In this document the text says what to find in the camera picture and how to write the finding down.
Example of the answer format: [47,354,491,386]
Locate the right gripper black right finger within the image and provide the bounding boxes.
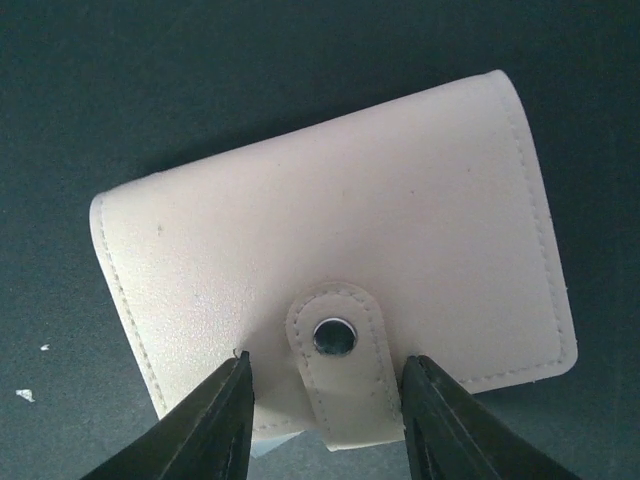
[401,356,577,479]

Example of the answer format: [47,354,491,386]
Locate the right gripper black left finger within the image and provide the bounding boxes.
[85,351,255,480]

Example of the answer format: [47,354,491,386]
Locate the white paper scrap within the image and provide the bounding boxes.
[15,389,35,403]

